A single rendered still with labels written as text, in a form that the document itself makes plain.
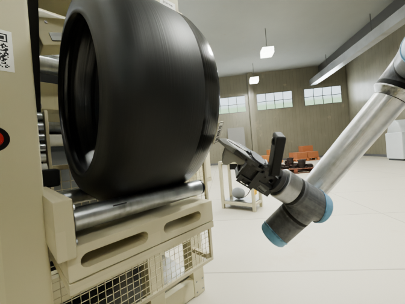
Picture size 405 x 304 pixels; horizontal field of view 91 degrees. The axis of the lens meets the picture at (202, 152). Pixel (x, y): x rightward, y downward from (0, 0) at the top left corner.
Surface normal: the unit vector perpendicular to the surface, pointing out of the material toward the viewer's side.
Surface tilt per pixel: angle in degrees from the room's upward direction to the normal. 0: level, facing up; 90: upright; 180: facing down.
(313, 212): 111
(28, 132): 90
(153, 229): 90
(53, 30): 90
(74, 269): 90
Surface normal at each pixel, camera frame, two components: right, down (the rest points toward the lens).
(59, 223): 0.70, -0.05
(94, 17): -0.59, -0.04
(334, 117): -0.10, 0.02
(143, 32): 0.45, -0.25
